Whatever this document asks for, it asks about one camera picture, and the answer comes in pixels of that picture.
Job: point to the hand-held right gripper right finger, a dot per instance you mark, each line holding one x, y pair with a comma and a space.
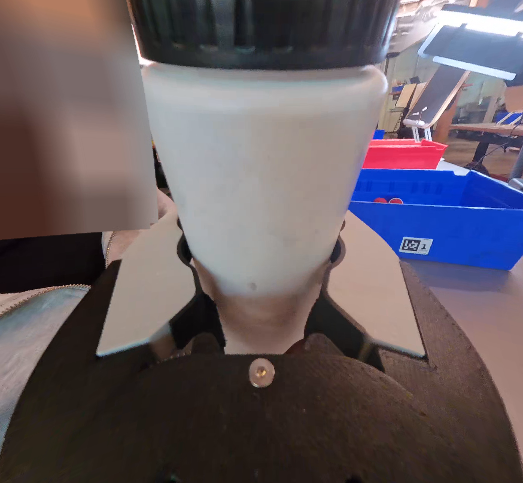
372, 295

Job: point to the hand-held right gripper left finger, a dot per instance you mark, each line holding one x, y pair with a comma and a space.
143, 295

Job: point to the white bottle black cap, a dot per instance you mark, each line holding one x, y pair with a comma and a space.
261, 164

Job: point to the blue bin white tag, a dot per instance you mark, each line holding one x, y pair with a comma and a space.
449, 221

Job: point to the red plastic bin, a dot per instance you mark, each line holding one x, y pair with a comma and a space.
404, 154

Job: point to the blue plastic bin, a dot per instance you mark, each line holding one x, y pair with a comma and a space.
378, 134

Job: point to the wooden office table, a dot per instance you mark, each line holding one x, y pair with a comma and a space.
482, 128

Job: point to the black board wooden edge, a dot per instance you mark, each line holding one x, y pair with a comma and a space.
437, 91

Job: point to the LED light panel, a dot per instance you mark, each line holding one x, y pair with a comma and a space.
470, 46

